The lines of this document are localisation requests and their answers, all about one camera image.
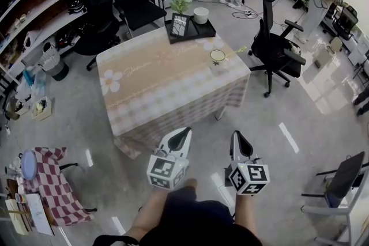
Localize white flower bouquet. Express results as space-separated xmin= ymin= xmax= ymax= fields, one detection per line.
xmin=164 ymin=0 xmax=193 ymax=15

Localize white ceramic pot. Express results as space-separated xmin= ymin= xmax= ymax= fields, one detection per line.
xmin=193 ymin=7 xmax=209 ymax=25

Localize clear glass cup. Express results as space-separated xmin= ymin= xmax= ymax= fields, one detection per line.
xmin=209 ymin=49 xmax=227 ymax=67

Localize white and black waste basket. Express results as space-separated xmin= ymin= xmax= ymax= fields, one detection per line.
xmin=39 ymin=43 xmax=70 ymax=82

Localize black high-back office chair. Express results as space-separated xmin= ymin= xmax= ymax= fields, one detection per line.
xmin=248 ymin=0 xmax=307 ymax=99

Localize black armrest visitor chair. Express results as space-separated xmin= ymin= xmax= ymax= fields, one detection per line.
xmin=110 ymin=0 xmax=168 ymax=39

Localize person's left forearm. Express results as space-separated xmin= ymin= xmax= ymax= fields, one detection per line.
xmin=125 ymin=187 xmax=171 ymax=239

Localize person's dark clothing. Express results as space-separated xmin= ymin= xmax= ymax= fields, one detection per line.
xmin=137 ymin=186 xmax=263 ymax=246

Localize black picture frame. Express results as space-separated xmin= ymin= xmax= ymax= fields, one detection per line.
xmin=170 ymin=12 xmax=191 ymax=38

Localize yellow-green star stick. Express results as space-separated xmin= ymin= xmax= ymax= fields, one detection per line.
xmin=223 ymin=46 xmax=248 ymax=60

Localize white shelving unit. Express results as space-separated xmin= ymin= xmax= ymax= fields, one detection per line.
xmin=0 ymin=0 xmax=154 ymax=87

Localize light blue plate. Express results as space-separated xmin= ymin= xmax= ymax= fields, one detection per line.
xmin=20 ymin=149 xmax=38 ymax=181

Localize black cap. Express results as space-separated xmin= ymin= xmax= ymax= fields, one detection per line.
xmin=67 ymin=0 xmax=88 ymax=16

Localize black chair by window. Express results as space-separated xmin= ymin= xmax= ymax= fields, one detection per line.
xmin=321 ymin=5 xmax=360 ymax=41

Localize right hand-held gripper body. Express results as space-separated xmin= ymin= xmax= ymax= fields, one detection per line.
xmin=224 ymin=149 xmax=270 ymax=196

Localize white drawing board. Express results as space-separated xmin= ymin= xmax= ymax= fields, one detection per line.
xmin=25 ymin=193 xmax=55 ymax=236

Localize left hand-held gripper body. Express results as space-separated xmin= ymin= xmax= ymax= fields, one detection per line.
xmin=146 ymin=135 xmax=193 ymax=191

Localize black rectangular tray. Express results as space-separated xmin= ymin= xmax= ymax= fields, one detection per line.
xmin=164 ymin=18 xmax=217 ymax=45

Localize white power strip with cable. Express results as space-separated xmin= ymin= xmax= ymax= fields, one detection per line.
xmin=231 ymin=7 xmax=261 ymax=19

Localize small open cardboard box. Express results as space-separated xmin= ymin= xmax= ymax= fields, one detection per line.
xmin=31 ymin=96 xmax=53 ymax=121

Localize clear plastic bags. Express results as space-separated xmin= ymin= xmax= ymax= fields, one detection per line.
xmin=16 ymin=65 xmax=47 ymax=102

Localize black mesh office chair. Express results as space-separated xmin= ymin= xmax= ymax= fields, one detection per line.
xmin=73 ymin=0 xmax=122 ymax=71

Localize person's right forearm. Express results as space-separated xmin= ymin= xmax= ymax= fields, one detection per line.
xmin=232 ymin=193 xmax=258 ymax=240

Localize red checked cloth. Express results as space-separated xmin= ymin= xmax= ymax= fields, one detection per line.
xmin=22 ymin=146 xmax=95 ymax=228

